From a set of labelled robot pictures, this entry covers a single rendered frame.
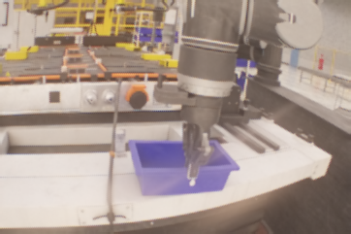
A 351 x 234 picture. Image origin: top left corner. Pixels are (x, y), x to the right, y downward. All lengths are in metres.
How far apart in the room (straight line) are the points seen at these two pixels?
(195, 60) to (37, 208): 0.43
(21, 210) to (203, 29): 0.51
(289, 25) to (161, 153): 0.44
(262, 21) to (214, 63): 0.12
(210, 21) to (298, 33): 0.16
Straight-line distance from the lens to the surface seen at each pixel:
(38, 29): 11.06
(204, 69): 0.44
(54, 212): 0.57
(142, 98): 0.92
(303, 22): 0.47
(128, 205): 0.57
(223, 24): 0.44
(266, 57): 2.03
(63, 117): 0.95
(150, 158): 0.67
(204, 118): 0.48
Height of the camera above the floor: 1.19
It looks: 19 degrees down
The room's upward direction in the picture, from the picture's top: 7 degrees clockwise
